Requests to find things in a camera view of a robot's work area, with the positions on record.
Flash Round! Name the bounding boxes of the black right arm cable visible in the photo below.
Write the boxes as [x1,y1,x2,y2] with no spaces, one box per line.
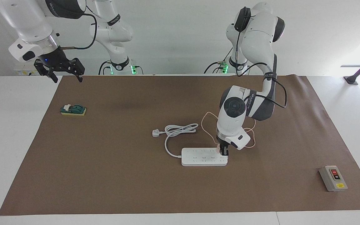
[57,5,98,51]

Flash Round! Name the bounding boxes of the white power strip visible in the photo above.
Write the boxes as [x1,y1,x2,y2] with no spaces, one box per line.
[181,147,229,167]

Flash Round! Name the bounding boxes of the pink charging cable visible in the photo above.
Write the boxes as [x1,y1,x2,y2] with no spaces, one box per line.
[201,112,257,148]

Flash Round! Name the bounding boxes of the yellow label stickers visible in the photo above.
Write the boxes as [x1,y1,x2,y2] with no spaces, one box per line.
[16,65,38,77]

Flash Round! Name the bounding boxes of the black base cable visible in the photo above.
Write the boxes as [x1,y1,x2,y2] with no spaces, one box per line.
[98,60,143,75]
[203,47,234,75]

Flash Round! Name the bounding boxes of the grey on-off switch box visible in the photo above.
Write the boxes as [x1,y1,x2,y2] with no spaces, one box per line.
[319,166,348,192]

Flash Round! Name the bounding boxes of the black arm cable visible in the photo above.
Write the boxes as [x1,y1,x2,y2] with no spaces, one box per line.
[57,5,98,51]
[234,30,288,110]

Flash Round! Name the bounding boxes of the black left base cable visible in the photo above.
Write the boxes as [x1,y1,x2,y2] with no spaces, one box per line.
[203,47,234,75]

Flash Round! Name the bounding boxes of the white power cord with plug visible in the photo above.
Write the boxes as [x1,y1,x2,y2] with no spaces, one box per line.
[152,123,199,158]

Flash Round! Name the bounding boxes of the brown table mat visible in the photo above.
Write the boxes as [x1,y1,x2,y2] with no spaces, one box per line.
[0,75,360,216]

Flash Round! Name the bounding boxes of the black right base cable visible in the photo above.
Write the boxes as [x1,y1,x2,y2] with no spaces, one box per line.
[98,60,143,75]

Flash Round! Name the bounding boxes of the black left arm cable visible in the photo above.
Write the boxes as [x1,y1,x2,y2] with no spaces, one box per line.
[234,30,288,110]

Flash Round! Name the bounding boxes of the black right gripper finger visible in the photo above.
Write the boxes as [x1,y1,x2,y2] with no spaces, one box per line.
[34,59,59,83]
[67,57,85,83]

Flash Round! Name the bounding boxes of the green knife switch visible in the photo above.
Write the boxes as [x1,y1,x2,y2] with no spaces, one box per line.
[60,104,87,116]

